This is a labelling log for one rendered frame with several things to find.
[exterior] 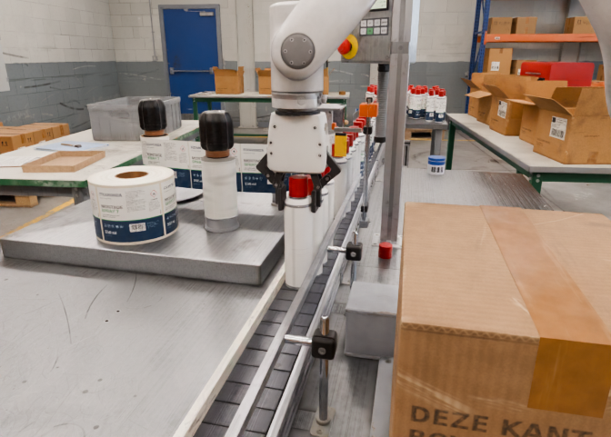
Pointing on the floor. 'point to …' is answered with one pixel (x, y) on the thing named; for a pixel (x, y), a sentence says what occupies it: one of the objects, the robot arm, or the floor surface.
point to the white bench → (65, 183)
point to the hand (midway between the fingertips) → (298, 199)
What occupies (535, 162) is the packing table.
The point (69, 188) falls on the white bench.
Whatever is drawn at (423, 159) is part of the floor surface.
